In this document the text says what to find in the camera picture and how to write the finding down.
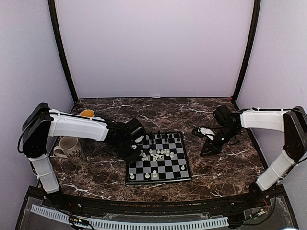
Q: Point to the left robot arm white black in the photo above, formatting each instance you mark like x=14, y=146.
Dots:
x=45, y=122

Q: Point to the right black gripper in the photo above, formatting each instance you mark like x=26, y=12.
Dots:
x=215, y=149

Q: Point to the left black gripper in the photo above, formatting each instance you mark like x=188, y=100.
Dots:
x=131, y=159

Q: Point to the black grey chess board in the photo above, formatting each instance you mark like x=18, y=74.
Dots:
x=169, y=171

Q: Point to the white slotted cable duct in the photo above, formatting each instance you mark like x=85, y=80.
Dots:
x=130, y=222

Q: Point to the white mug orange inside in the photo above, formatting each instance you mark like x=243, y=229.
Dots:
x=87, y=113

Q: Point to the white mug floral pattern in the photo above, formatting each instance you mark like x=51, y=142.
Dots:
x=70, y=148

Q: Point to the black front rail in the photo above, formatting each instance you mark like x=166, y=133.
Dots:
x=95, y=206

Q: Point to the right black frame post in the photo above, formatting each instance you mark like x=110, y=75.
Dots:
x=248, y=50

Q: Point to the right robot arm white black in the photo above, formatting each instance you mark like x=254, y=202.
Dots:
x=284, y=126

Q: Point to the black chess pieces row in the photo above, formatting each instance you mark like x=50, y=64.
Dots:
x=164, y=138

